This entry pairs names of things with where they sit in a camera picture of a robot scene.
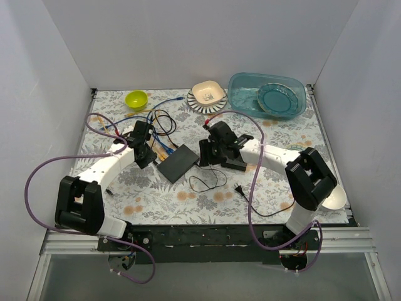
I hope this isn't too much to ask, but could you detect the patterned teal yellow small bowl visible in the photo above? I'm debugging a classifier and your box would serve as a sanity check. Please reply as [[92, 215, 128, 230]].
[[286, 144, 308, 152]]

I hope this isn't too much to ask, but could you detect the teal transparent plastic tub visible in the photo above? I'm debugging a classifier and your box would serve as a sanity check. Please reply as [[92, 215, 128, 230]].
[[227, 73, 306, 120]]

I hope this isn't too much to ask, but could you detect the striped white blue plate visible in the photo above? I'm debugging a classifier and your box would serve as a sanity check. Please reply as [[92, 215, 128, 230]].
[[186, 89, 228, 115]]

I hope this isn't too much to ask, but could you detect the teal glass plate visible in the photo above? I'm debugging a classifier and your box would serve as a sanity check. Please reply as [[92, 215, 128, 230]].
[[257, 83, 301, 117]]

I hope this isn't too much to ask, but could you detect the floral patterned table mat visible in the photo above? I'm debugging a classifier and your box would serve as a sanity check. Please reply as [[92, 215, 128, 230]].
[[61, 88, 350, 226]]

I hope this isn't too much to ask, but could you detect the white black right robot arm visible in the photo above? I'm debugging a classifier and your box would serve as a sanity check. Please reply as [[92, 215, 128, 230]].
[[199, 122, 338, 250]]

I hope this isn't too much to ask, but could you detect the lime green plastic bowl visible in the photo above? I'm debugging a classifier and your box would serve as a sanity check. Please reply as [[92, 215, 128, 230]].
[[125, 90, 148, 112]]

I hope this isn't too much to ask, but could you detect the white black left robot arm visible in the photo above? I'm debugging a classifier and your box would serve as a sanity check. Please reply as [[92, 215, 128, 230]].
[[55, 120, 157, 251]]

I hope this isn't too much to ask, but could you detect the aluminium frame rail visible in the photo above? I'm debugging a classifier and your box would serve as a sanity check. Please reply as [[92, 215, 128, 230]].
[[40, 227, 377, 255]]

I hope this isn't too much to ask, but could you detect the yellow ethernet cable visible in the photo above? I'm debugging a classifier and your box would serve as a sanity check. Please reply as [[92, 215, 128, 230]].
[[93, 109, 169, 161]]

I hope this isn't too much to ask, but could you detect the cream square panda bowl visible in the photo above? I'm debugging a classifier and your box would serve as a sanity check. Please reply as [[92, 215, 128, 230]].
[[192, 80, 225, 106]]

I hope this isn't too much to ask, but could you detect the black looped cable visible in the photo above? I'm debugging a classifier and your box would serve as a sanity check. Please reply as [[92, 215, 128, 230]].
[[147, 109, 178, 148]]

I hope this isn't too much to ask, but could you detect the black network switch box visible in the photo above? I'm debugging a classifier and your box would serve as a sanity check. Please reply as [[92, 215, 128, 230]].
[[157, 145, 199, 184]]

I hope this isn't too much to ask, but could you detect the white ceramic bowl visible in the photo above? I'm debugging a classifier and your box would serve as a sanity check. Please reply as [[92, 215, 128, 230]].
[[320, 185, 347, 211]]

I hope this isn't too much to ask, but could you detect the black power adapter brick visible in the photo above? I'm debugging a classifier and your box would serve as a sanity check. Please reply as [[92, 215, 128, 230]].
[[221, 159, 247, 172]]

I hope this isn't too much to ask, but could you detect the blue ethernet cable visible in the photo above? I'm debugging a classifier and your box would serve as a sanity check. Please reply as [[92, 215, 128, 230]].
[[100, 97, 184, 156]]

